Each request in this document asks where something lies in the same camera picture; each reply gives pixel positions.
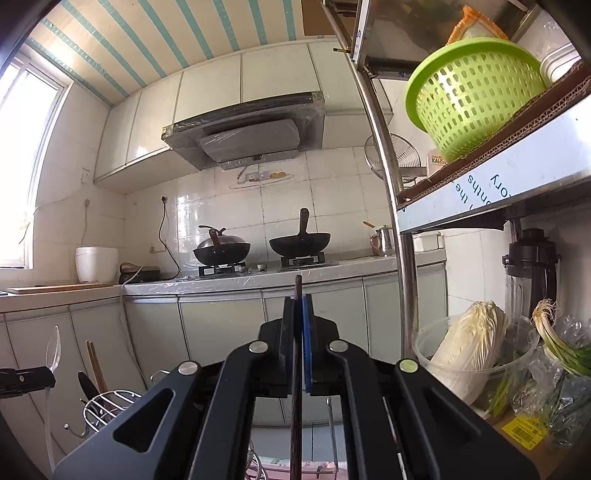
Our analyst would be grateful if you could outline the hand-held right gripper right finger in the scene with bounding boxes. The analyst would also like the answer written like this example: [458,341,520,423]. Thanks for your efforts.
[300,293,541,480]

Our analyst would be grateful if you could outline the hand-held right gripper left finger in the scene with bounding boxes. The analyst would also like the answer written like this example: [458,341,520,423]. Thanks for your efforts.
[53,295,298,480]

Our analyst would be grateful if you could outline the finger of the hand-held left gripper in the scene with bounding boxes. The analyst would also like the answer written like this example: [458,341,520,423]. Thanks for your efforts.
[0,367,56,398]

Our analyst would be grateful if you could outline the clear plastic spoon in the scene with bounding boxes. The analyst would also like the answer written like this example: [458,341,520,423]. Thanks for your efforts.
[44,325,62,469]

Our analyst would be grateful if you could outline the black spoon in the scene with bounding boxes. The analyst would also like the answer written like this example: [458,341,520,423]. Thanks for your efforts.
[78,371,100,402]

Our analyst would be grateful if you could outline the wooden chopstick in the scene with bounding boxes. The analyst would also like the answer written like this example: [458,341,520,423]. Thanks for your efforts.
[91,342,109,393]
[87,340,105,393]

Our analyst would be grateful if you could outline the dark chopstick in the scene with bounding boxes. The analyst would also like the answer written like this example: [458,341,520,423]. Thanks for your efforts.
[288,275,304,480]

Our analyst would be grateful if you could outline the metal wire utensil rack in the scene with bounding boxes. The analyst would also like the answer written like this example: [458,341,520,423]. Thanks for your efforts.
[65,369,340,480]

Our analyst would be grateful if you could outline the white lower cabinets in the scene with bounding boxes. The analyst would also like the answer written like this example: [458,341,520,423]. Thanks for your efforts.
[0,265,448,467]

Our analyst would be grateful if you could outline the white cabinets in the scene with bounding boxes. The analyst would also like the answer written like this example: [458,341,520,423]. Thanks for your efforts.
[0,265,448,467]
[92,39,393,195]

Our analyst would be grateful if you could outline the gas stove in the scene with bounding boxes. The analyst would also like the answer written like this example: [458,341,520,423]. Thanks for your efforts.
[198,251,340,278]

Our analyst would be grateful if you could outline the wooden cutting board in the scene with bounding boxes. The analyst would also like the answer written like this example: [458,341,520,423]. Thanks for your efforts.
[6,281,115,294]

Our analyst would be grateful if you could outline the black wok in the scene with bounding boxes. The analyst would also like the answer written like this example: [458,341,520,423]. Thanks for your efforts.
[192,242,252,267]
[269,208,332,257]

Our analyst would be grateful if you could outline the clear plastic bowl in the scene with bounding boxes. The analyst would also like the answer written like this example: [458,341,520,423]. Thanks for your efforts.
[412,314,541,418]

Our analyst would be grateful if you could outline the metal wok lid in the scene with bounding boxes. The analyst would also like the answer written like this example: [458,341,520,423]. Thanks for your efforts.
[196,225,250,250]

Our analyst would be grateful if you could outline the metal shelf unit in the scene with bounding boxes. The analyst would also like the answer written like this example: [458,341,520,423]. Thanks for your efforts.
[321,0,591,480]

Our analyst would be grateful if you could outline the metal kettle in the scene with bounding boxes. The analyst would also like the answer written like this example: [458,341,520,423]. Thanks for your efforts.
[376,224,397,257]

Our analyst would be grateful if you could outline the pink plastic rack tray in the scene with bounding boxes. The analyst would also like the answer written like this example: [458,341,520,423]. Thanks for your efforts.
[259,464,352,480]

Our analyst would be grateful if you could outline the white rice cooker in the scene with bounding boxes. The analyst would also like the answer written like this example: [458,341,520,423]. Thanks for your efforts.
[75,246,119,284]

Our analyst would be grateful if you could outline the black countertop appliance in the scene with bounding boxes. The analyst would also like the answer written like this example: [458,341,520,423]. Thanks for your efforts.
[119,262,161,284]

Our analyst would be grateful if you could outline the white lidded container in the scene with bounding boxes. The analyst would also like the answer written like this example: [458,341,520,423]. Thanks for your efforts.
[412,231,445,254]

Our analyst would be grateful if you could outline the napa cabbage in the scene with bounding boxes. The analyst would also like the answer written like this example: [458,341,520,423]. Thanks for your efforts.
[429,301,509,406]

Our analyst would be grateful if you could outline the black range hood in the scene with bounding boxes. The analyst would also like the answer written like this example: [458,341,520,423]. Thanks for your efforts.
[161,91,328,172]

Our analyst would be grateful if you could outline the window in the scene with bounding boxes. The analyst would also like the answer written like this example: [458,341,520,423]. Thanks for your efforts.
[0,60,75,271]

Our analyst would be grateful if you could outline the small white orange box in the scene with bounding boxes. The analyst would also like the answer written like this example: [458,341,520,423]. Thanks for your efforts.
[426,150,451,178]

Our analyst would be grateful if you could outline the yellow label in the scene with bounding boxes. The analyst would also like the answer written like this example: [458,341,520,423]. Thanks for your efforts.
[501,413,550,450]

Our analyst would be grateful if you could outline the black blender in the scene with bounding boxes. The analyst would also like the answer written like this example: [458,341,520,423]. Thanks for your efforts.
[501,228,561,324]

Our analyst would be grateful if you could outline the scallions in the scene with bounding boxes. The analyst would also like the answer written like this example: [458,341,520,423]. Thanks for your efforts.
[532,299,591,377]

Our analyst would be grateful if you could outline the white upper cabinets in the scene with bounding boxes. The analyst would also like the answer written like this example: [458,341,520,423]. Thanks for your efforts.
[92,39,393,195]

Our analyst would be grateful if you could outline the plastic bag of greens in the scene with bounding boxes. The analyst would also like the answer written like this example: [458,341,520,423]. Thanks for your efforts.
[510,316,591,450]

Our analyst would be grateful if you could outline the green plastic basket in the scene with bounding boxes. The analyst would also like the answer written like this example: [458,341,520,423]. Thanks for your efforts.
[405,38,548,162]

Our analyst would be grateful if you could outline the stainless steel box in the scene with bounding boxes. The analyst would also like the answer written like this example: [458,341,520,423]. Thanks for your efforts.
[350,0,522,77]

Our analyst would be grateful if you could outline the cardboard box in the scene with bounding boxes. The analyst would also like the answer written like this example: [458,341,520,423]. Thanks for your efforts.
[302,0,333,35]

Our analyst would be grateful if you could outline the orange-edged cloth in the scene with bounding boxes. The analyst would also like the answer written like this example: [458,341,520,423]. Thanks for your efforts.
[445,6,509,44]

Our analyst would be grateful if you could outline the white plastic container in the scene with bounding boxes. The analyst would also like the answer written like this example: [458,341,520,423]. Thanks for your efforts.
[540,46,583,86]

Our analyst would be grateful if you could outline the glass wall shelf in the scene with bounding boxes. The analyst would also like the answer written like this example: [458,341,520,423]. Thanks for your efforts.
[228,166,296,190]

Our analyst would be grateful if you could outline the black power cable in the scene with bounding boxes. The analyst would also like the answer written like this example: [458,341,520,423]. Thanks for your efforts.
[158,196,182,280]

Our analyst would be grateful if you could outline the wire fan guard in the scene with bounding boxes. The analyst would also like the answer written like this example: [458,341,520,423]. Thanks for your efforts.
[364,133,428,183]

